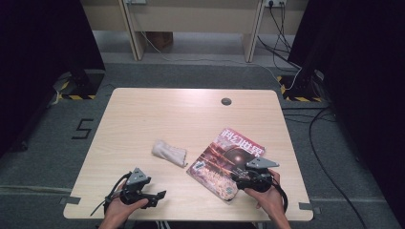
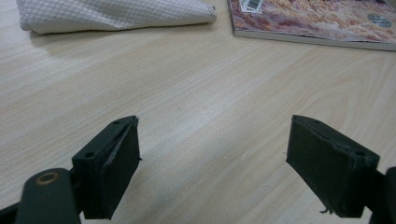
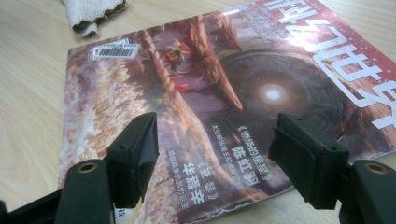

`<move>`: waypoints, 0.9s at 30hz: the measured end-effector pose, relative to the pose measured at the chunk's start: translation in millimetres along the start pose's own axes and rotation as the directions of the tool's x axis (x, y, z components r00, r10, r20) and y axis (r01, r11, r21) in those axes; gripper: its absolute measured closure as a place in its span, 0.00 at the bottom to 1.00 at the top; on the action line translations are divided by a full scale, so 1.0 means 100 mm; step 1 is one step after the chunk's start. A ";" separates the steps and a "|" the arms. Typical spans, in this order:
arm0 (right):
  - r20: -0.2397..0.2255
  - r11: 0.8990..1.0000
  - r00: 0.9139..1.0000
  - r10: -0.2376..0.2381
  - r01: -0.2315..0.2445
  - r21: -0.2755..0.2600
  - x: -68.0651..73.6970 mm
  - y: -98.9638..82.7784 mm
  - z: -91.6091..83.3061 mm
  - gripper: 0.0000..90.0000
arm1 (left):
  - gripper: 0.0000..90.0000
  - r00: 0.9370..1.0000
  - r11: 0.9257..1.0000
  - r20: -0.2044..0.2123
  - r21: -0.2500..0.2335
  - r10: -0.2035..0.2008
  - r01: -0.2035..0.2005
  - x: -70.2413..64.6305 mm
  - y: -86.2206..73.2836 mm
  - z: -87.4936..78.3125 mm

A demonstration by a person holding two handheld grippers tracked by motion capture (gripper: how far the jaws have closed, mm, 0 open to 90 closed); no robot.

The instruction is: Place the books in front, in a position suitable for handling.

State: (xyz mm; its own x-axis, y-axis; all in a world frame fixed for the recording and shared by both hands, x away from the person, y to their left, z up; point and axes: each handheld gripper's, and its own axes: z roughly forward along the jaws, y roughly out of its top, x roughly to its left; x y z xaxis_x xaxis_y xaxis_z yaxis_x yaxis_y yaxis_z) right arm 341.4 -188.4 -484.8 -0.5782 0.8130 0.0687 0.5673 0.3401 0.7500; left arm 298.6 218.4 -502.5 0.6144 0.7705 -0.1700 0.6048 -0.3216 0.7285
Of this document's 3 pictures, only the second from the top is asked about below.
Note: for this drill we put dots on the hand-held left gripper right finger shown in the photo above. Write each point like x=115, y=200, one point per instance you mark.
x=330, y=168

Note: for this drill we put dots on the white waffle cloth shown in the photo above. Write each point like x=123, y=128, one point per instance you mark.
x=109, y=14

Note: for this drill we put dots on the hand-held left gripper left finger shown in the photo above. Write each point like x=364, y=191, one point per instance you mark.
x=102, y=174

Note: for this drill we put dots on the magazine with reddish cover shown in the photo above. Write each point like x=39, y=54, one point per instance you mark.
x=311, y=21

